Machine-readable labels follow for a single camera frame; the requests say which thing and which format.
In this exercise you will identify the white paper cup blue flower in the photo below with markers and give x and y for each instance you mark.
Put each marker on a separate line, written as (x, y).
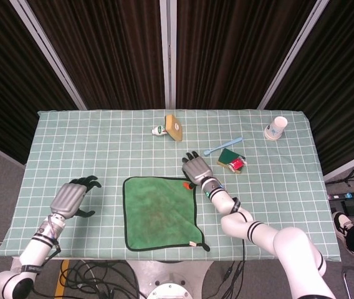
(275, 128)

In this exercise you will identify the small red packet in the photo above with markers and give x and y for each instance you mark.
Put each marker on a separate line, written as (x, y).
(237, 163)

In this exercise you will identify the white and black sneaker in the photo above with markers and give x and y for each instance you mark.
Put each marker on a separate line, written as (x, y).
(342, 222)

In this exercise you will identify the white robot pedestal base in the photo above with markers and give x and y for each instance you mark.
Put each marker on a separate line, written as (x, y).
(170, 277)

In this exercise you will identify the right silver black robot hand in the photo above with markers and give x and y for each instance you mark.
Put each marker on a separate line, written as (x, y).
(197, 169)

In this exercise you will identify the black power strip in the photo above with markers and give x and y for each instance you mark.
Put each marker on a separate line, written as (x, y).
(351, 195)

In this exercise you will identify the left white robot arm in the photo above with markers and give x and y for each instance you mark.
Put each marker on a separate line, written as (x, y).
(36, 246)

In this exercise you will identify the white partition post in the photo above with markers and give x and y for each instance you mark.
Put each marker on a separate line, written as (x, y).
(292, 53)
(168, 53)
(49, 53)

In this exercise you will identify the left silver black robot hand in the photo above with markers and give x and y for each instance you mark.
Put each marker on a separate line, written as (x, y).
(68, 199)

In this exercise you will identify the blue plastic spoon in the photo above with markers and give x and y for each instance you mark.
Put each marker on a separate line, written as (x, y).
(223, 146)

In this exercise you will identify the green cloth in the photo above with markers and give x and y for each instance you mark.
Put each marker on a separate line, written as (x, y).
(155, 215)

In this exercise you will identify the small white bottle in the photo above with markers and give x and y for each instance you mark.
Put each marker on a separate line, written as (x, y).
(159, 130)

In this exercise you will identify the green checked tablecloth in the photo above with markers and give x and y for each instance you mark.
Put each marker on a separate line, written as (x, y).
(102, 149)

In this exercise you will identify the green and yellow sponge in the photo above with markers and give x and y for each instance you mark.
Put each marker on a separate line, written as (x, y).
(225, 156)

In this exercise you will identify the yellow sponge with round label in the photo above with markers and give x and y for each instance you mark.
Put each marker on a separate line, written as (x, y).
(174, 127)

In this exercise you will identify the dark ribbed partition panel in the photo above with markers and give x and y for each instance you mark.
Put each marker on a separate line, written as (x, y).
(108, 53)
(345, 93)
(233, 53)
(5, 78)

